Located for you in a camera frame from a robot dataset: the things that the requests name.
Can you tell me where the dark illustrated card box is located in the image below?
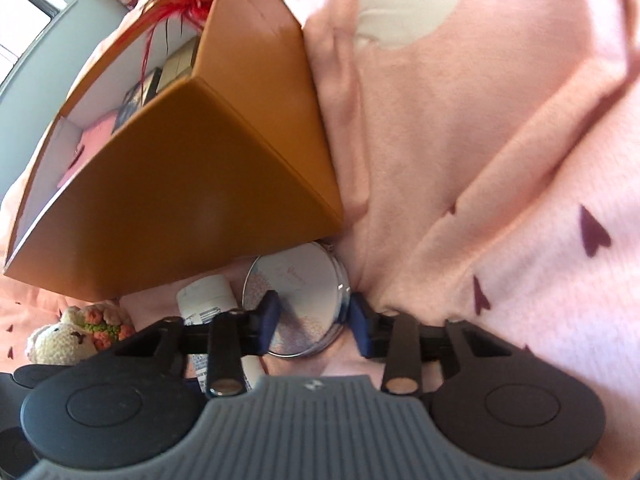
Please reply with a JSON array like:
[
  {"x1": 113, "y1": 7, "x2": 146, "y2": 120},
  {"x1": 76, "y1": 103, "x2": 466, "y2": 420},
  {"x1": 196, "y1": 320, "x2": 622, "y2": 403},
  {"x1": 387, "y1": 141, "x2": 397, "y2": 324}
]
[{"x1": 111, "y1": 67, "x2": 163, "y2": 133}]

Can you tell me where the window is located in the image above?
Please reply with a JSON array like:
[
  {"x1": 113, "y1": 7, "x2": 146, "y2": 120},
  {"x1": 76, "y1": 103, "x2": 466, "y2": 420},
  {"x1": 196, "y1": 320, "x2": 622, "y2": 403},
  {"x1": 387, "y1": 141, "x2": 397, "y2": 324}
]
[{"x1": 0, "y1": 0, "x2": 76, "y2": 81}]

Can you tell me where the pink printed blanket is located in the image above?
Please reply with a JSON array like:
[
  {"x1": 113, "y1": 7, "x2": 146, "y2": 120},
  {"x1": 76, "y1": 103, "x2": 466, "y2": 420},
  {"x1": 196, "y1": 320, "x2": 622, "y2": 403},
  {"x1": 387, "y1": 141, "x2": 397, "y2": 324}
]
[{"x1": 0, "y1": 0, "x2": 640, "y2": 411}]

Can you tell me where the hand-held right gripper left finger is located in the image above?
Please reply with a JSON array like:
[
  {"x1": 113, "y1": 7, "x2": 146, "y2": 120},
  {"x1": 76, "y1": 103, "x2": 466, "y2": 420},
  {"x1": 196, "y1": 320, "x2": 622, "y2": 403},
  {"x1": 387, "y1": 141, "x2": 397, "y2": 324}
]
[{"x1": 115, "y1": 290, "x2": 281, "y2": 398}]

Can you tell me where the round silver tin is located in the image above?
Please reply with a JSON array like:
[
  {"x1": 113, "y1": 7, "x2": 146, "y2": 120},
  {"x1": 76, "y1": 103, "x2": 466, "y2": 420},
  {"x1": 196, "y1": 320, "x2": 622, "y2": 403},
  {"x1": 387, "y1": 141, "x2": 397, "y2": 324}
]
[{"x1": 241, "y1": 241, "x2": 353, "y2": 358}]

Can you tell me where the white crochet plush toy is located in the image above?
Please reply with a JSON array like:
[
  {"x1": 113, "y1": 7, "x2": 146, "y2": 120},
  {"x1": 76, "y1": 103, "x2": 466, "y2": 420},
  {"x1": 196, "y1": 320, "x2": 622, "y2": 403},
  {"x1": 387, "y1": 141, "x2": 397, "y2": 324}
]
[{"x1": 25, "y1": 305, "x2": 137, "y2": 366}]

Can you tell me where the pink snap wallet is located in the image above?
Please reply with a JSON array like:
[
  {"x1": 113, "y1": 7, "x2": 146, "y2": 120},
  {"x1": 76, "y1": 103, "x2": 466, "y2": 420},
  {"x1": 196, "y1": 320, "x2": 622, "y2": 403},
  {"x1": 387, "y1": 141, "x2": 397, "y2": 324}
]
[{"x1": 56, "y1": 112, "x2": 121, "y2": 188}]

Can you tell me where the gold box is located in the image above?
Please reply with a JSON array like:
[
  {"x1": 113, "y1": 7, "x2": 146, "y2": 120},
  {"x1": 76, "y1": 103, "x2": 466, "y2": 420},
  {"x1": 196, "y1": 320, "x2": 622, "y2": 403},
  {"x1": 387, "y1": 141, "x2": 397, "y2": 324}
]
[{"x1": 160, "y1": 35, "x2": 201, "y2": 88}]

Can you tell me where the white cream bottle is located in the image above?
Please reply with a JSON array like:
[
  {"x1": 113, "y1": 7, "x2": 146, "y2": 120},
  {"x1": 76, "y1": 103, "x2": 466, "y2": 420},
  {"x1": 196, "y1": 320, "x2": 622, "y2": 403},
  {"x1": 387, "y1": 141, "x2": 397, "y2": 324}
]
[{"x1": 176, "y1": 276, "x2": 266, "y2": 395}]

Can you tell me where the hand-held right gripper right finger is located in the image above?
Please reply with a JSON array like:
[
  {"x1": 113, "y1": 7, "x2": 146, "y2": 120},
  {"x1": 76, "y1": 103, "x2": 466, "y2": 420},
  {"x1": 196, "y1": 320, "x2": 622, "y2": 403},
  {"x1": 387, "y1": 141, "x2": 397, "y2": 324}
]
[{"x1": 348, "y1": 292, "x2": 508, "y2": 396}]

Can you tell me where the orange cardboard box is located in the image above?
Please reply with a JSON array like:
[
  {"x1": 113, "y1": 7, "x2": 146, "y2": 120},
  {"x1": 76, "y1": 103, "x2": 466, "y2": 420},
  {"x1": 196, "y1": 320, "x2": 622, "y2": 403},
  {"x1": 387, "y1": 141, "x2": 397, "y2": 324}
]
[{"x1": 4, "y1": 0, "x2": 346, "y2": 302}]

